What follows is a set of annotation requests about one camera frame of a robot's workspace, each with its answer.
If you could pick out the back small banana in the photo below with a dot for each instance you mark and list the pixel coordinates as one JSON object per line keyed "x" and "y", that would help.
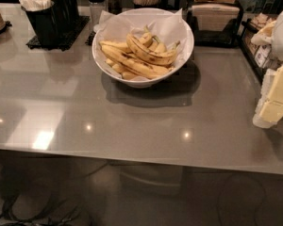
{"x": 157, "y": 45}

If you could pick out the small banana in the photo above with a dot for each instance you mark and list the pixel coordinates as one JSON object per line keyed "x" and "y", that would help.
{"x": 120, "y": 69}
{"x": 157, "y": 45}

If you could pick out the lower small banana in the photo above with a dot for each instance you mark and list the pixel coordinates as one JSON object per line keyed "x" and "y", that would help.
{"x": 120, "y": 69}

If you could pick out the white bowl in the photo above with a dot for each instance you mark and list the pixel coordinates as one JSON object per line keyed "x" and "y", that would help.
{"x": 170, "y": 27}

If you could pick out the white paper liner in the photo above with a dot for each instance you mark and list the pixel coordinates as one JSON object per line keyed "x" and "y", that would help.
{"x": 142, "y": 46}

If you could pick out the black sachet rack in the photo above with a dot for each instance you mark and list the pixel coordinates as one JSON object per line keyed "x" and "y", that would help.
{"x": 260, "y": 57}

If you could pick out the long front banana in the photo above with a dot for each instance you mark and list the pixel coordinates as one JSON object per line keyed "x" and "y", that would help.
{"x": 133, "y": 64}

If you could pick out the left upper banana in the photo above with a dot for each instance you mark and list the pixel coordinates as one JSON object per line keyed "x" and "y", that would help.
{"x": 120, "y": 45}

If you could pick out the black napkin dispenser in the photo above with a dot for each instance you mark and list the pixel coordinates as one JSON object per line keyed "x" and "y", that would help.
{"x": 214, "y": 24}

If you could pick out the black cutlery holder front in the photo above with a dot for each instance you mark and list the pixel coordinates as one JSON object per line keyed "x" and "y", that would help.
{"x": 53, "y": 19}

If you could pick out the top curved spotted banana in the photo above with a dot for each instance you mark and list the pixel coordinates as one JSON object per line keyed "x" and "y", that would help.
{"x": 142, "y": 52}

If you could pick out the salt shaker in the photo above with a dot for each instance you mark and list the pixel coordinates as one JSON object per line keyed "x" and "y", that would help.
{"x": 96, "y": 8}

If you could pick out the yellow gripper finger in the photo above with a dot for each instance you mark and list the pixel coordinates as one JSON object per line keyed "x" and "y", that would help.
{"x": 272, "y": 85}
{"x": 267, "y": 114}

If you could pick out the black rubber mat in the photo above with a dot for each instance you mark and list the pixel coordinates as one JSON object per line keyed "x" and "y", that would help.
{"x": 54, "y": 40}

